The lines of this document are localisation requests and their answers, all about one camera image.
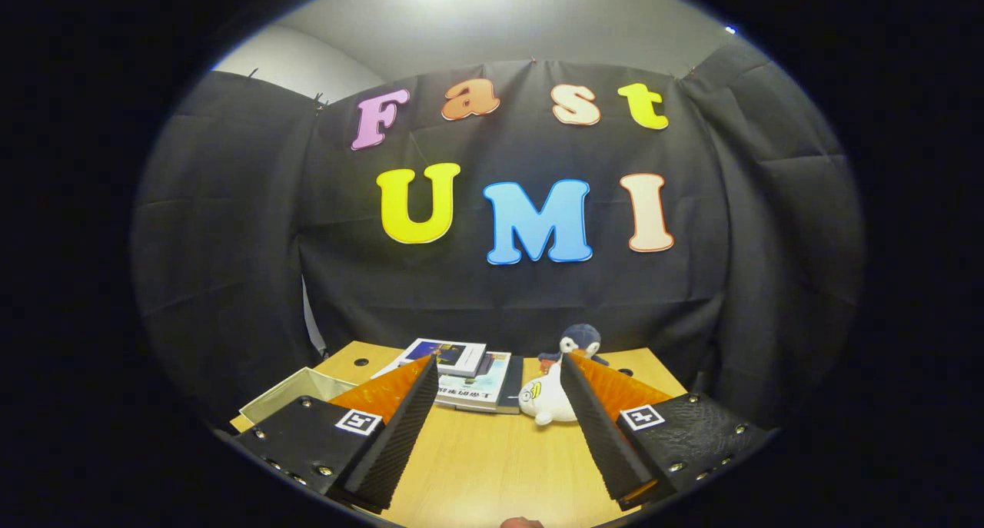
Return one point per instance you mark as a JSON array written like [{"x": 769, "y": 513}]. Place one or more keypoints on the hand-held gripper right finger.
[{"x": 607, "y": 440}]

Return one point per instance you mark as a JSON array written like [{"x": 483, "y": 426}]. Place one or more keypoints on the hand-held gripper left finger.
[{"x": 396, "y": 440}]

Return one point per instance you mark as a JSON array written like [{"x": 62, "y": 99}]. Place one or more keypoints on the pale green fabric storage box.
[{"x": 296, "y": 386}]

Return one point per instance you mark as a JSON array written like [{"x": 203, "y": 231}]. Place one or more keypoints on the plain white book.
[{"x": 388, "y": 370}]

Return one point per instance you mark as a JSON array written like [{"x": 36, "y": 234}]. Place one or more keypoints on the white seal plush toy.
[{"x": 546, "y": 401}]

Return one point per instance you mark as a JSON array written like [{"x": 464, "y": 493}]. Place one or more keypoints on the book with landscape cover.
[{"x": 477, "y": 390}]

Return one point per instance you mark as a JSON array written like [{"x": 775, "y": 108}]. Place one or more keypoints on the white book blue photo cover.
[{"x": 446, "y": 355}]

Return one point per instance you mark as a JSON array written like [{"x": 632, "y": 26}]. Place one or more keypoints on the dark hardcover book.
[{"x": 515, "y": 386}]

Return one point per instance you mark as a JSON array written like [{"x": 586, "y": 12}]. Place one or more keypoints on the grey penguin plush toy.
[{"x": 582, "y": 336}]

